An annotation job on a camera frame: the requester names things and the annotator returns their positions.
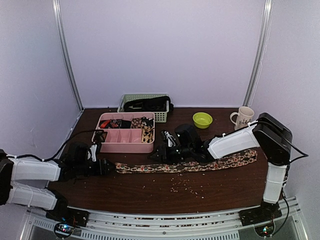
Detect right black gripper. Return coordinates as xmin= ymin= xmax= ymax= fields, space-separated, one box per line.
xmin=147 ymin=143 xmax=193 ymax=166

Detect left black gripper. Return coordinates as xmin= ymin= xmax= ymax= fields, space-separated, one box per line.
xmin=74 ymin=158 xmax=116 ymax=176

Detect floral paisley tie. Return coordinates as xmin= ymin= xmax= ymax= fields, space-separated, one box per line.
xmin=115 ymin=149 xmax=258 ymax=174

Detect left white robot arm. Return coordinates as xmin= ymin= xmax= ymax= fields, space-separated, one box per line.
xmin=0 ymin=142 xmax=116 ymax=222

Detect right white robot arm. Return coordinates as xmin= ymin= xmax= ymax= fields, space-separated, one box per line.
xmin=148 ymin=112 xmax=293 ymax=221

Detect leopard print rolled tie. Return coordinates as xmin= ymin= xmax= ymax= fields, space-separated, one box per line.
xmin=141 ymin=125 xmax=154 ymax=144

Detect pink divided organizer box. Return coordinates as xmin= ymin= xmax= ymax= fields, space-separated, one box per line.
xmin=96 ymin=112 xmax=155 ymax=154

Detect black floral rolled tie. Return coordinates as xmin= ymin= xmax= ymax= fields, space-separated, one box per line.
xmin=141 ymin=116 xmax=155 ymax=128

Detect green perforated plastic basket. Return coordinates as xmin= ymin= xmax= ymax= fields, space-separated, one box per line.
xmin=117 ymin=93 xmax=174 ymax=123

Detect brown dotted rolled tie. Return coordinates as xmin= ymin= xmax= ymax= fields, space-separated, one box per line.
xmin=130 ymin=117 xmax=142 ymax=129

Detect dark red patterned rolled tie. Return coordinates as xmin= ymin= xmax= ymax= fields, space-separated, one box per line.
xmin=98 ymin=119 xmax=132 ymax=129

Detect black tie in basket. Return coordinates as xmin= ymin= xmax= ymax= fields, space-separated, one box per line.
xmin=123 ymin=96 xmax=174 ymax=112

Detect lime green bowl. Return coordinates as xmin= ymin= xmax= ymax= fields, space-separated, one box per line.
xmin=192 ymin=112 xmax=213 ymax=129

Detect white printed mug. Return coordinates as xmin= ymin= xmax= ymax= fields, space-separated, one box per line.
xmin=229 ymin=106 xmax=255 ymax=130

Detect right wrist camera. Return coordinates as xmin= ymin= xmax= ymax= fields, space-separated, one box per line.
xmin=161 ymin=130 xmax=178 ymax=148

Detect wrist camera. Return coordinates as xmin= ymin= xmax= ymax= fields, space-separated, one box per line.
xmin=87 ymin=143 xmax=102 ymax=162
xmin=161 ymin=130 xmax=178 ymax=148

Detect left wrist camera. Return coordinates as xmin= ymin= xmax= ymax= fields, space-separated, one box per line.
xmin=87 ymin=143 xmax=102 ymax=162

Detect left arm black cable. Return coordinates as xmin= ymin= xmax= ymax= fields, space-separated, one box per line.
xmin=14 ymin=128 xmax=108 ymax=162

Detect front aluminium rail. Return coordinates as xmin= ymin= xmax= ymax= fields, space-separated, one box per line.
xmin=18 ymin=197 xmax=310 ymax=240

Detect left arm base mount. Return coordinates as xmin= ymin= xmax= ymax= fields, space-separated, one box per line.
xmin=45 ymin=207 xmax=90 ymax=227

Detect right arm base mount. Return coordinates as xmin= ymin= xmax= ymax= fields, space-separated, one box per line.
xmin=238 ymin=201 xmax=282 ymax=227

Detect right aluminium frame post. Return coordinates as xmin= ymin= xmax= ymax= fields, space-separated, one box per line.
xmin=243 ymin=0 xmax=274 ymax=107

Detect aluminium frame post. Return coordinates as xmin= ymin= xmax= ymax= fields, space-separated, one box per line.
xmin=243 ymin=0 xmax=274 ymax=107
xmin=52 ymin=0 xmax=84 ymax=111

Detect left aluminium frame post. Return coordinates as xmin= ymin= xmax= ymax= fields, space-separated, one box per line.
xmin=52 ymin=0 xmax=84 ymax=111

